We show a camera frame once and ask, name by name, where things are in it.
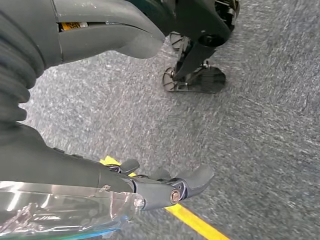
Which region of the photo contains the clear plastic film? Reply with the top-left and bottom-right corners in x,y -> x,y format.
0,180 -> 146,240

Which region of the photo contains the yellow floor tape line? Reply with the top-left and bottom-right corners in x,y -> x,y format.
99,155 -> 231,240

